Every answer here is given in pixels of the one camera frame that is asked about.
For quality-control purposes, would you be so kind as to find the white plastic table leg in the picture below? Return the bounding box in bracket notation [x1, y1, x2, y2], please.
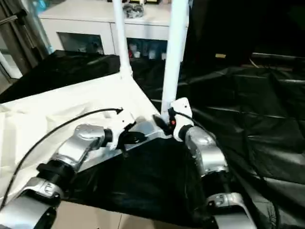
[112, 0, 134, 81]
[160, 0, 191, 120]

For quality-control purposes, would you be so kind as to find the white plastic table top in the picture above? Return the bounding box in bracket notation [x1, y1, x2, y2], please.
[0, 70, 173, 206]

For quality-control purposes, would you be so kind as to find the black plastic mat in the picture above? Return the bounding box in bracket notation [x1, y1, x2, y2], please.
[0, 49, 305, 229]

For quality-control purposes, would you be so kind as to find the clear bag of dark items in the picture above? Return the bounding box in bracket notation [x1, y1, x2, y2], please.
[122, 3, 145, 19]

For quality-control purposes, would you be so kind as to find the grey flat bar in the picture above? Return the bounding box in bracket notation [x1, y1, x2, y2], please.
[252, 52, 305, 60]

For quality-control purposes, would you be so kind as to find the white sideboard cabinet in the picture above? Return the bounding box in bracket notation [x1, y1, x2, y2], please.
[39, 0, 192, 62]

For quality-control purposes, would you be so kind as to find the white round pipe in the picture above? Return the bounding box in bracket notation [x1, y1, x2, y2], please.
[0, 51, 22, 80]

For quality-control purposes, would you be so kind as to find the grey brown curtain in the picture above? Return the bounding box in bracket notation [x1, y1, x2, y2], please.
[0, 0, 49, 70]

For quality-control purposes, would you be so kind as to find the grey metal pole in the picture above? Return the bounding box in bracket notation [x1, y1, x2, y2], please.
[0, 9, 27, 26]

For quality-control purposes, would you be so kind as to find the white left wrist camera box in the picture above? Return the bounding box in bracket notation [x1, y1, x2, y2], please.
[106, 108, 138, 153]

